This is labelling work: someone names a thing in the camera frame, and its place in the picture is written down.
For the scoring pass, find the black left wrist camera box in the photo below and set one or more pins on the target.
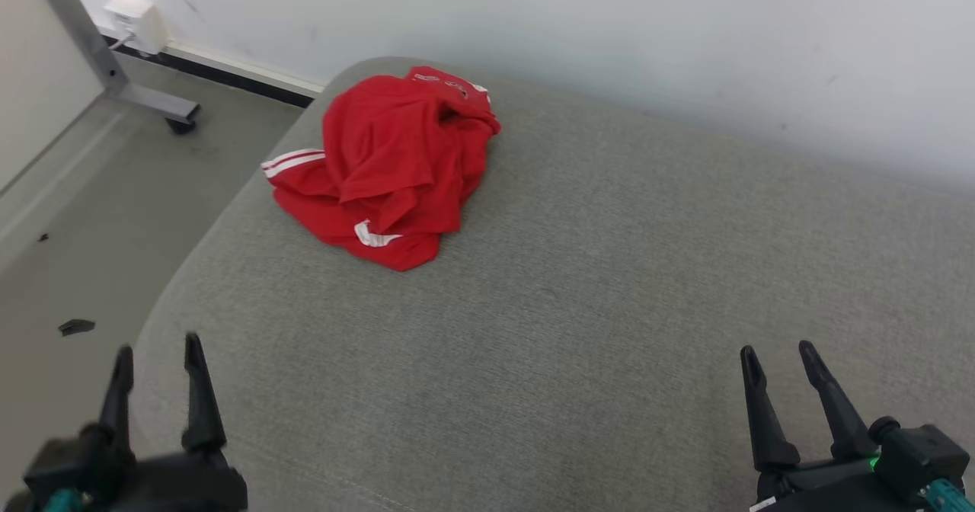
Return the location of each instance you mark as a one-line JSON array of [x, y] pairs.
[[61, 459]]

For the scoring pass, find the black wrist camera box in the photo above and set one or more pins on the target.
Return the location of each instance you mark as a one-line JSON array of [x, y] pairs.
[[61, 459], [925, 455]]

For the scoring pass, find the white wall socket box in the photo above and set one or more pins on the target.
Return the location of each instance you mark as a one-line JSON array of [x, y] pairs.
[[141, 20]]

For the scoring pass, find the beige partition panel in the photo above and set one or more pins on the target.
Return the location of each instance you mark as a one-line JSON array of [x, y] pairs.
[[38, 62]]

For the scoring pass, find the black caster wheel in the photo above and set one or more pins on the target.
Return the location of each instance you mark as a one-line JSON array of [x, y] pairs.
[[183, 125]]

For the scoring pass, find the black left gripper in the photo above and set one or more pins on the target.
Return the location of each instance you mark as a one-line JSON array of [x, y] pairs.
[[183, 485]]

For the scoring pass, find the white and black skirting board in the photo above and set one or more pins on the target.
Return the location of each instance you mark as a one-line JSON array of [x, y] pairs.
[[228, 70]]

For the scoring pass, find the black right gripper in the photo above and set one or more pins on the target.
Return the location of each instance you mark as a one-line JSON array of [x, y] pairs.
[[830, 489]]

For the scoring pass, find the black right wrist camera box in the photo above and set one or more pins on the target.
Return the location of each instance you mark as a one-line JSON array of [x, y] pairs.
[[925, 455]]

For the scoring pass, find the small black floor scrap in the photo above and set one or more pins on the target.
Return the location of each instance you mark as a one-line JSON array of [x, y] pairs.
[[76, 328]]

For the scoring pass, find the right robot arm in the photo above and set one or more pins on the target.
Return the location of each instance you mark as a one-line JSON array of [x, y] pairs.
[[944, 497]]

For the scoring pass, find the red garment with white sleeves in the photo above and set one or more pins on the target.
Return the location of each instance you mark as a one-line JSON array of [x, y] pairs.
[[396, 161]]

